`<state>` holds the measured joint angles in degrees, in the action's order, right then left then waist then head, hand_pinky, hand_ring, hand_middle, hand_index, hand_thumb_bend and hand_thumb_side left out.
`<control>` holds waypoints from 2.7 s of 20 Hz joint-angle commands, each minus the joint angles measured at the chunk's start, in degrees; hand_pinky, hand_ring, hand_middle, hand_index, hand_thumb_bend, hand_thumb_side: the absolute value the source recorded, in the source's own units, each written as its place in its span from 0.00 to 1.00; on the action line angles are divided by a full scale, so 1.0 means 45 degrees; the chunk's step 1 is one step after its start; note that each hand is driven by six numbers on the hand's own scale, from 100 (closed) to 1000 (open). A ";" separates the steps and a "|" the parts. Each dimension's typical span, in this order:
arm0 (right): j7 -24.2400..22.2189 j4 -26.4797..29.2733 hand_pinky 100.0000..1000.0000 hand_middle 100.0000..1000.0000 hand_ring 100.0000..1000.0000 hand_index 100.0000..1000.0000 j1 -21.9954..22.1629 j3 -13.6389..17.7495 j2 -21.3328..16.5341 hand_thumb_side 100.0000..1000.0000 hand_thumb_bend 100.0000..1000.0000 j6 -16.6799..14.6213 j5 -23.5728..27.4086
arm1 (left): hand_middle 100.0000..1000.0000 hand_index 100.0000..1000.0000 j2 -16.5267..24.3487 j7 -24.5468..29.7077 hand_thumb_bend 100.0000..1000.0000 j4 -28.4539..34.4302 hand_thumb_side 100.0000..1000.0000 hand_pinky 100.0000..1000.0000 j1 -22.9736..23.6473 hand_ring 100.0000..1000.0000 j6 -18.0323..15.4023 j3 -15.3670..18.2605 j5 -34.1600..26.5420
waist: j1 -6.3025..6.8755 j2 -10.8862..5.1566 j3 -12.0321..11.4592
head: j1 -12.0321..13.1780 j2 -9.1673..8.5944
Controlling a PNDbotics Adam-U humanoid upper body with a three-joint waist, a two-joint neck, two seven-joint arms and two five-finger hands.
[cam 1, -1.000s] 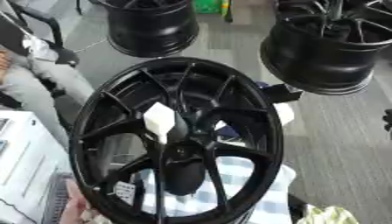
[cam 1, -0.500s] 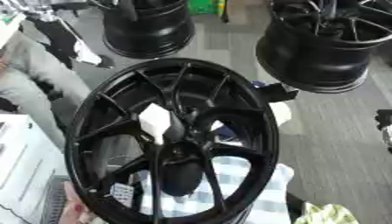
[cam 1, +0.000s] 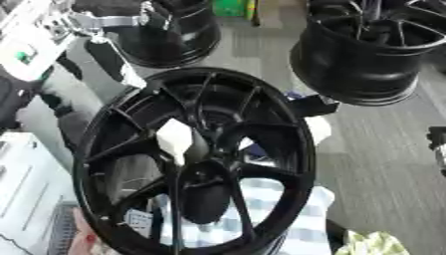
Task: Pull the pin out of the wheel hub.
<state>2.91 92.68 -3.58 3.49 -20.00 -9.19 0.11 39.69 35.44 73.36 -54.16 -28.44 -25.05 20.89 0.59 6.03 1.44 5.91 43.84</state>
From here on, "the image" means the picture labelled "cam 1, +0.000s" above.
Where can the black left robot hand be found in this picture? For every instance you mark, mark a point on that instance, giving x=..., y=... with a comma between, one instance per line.
x=107, y=54

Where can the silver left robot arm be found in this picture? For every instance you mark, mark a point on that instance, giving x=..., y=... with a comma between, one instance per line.
x=33, y=40

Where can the large black spoked wheel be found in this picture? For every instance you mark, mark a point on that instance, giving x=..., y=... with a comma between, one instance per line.
x=264, y=132

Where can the black spoked wheel rim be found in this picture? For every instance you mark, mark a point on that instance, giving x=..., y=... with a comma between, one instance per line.
x=348, y=66

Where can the green box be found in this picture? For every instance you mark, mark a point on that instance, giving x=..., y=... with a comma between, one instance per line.
x=229, y=7

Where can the white device housing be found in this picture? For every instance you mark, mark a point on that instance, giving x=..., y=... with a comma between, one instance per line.
x=26, y=186

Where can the white printed tag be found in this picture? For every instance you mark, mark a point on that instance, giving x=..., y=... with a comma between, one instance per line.
x=139, y=222

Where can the black block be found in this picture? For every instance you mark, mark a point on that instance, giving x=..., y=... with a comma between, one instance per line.
x=316, y=105

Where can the yellow-green cloth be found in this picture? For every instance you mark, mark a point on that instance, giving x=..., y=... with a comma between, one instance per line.
x=371, y=244

